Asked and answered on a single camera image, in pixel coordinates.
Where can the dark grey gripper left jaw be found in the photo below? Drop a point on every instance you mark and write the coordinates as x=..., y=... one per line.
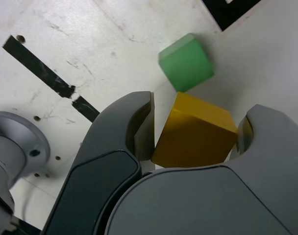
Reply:
x=102, y=159

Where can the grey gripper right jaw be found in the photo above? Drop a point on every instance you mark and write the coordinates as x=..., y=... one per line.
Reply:
x=212, y=203

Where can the yellow cube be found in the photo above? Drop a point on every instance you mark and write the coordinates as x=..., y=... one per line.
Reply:
x=195, y=137

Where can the green cube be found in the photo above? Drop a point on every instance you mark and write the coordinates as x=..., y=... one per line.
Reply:
x=187, y=64

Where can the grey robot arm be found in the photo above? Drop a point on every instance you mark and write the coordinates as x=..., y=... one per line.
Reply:
x=14, y=147

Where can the black tape square outline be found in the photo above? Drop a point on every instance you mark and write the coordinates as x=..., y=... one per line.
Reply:
x=225, y=12

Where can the black tape strip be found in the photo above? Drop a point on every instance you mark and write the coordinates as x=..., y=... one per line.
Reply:
x=41, y=68

